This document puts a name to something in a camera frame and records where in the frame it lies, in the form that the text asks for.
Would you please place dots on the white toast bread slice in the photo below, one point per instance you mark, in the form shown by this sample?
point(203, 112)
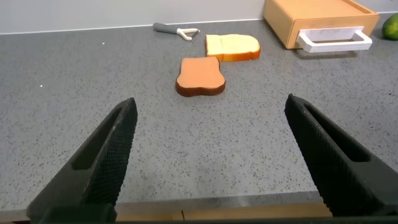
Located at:
point(231, 45)

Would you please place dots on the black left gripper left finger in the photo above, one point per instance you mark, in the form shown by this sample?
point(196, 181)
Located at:
point(102, 174)

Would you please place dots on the yellow drawer cabinet housing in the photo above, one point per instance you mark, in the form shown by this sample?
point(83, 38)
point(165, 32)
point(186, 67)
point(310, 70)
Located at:
point(311, 7)

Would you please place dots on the green lime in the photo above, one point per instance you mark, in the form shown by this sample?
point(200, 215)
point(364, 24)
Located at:
point(391, 27)

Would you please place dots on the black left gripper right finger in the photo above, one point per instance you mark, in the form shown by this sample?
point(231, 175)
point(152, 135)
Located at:
point(335, 174)

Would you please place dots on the brown toast bread slice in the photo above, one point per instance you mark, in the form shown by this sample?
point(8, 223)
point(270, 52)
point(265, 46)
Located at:
point(200, 74)

